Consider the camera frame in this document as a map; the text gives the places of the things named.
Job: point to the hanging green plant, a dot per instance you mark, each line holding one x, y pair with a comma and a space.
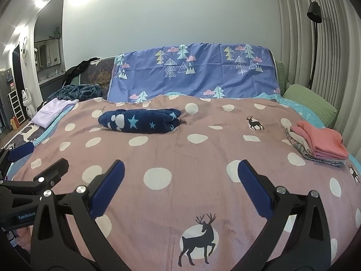
55, 34

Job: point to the black floor lamp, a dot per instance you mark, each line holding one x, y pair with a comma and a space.
314, 11

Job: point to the wall mirror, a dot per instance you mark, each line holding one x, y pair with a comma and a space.
46, 53

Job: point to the navy star fleece pajama top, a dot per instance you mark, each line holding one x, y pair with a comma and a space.
141, 121

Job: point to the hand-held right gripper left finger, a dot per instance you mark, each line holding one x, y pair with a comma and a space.
110, 179

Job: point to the light blue star sheet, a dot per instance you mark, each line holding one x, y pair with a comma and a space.
299, 113

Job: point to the pink polka dot deer blanket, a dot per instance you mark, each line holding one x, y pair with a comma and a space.
174, 152

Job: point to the dark vanity cabinet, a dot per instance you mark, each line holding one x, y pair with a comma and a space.
52, 87

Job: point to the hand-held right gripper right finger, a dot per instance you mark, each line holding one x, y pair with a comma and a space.
253, 186

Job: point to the orange paper bag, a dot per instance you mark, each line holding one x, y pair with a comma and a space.
14, 123

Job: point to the beige pleated curtain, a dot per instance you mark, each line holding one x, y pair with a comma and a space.
338, 48

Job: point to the green pillow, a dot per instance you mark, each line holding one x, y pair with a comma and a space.
282, 73
310, 101

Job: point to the purple tree print sheet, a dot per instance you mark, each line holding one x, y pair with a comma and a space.
203, 73

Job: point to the stack of folded clothes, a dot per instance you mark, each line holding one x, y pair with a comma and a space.
301, 149

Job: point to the tree photo print headboard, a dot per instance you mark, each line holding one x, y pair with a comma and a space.
98, 73

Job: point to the white storage rack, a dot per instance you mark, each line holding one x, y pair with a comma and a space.
16, 107

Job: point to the white cat figurine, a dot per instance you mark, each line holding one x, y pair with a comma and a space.
28, 103

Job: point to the dark teal fleece blanket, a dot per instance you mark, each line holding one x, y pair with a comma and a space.
79, 91

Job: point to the black white printed sheet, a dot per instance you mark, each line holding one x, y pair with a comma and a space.
28, 132

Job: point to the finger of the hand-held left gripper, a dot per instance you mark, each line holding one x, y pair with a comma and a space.
53, 170
19, 150

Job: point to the folded lavender cloth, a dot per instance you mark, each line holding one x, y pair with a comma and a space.
48, 113

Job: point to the black garment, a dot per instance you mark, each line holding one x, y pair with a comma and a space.
79, 67

